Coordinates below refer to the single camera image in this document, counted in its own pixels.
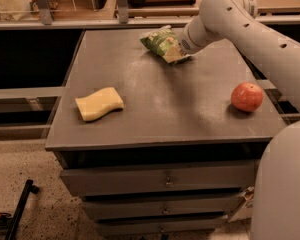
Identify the green jalapeno chip bag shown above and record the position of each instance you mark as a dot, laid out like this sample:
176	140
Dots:
163	42

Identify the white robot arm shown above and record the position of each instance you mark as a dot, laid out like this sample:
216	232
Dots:
276	202

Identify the red apple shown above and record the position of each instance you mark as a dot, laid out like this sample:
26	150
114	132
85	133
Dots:
247	97

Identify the yellow sponge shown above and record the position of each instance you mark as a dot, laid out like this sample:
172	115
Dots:
99	103

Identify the grey drawer cabinet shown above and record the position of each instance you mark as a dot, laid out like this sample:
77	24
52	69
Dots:
177	156

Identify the cardboard box with items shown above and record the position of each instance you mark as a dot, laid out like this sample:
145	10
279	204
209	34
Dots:
244	209

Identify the grey metal railing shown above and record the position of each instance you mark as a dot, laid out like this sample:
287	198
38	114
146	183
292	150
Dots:
81	14

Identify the black floor stand leg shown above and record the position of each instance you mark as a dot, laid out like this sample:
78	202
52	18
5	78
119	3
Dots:
9	223

